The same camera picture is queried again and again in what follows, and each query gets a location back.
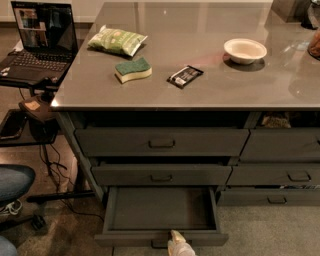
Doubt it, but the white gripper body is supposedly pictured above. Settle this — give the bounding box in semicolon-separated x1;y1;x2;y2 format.
169;242;196;256

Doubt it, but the grey drawer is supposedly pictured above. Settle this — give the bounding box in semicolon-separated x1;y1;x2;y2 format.
92;164;232;186
227;163;320;186
75;127;249;157
218;189;320;206
240;128;320;163
95;186;228;248

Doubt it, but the black open laptop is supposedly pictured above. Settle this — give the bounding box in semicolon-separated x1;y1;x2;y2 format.
0;1;78;86

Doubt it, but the black snack bar wrapper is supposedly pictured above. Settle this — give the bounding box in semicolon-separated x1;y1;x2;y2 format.
167;65;203;89

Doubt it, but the white sneaker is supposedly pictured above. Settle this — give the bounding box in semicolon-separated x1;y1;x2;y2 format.
0;199;23;216

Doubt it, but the person leg in jeans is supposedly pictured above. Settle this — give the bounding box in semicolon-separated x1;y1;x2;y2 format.
0;164;35;256

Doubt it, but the green yellow sponge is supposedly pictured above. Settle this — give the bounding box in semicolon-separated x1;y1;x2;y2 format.
115;57;152;83

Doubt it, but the black device with sticky note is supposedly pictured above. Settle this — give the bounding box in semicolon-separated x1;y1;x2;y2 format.
19;95;59;142

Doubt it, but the white bowl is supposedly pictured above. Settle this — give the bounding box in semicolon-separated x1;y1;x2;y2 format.
224;38;267;65

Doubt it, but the green chip bag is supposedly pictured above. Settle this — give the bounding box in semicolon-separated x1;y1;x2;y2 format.
88;25;147;57

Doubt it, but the brown jar at edge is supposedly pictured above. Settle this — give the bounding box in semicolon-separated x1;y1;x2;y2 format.
307;29;320;59

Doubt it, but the black floor cable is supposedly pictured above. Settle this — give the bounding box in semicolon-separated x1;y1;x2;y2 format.
39;143;116;256

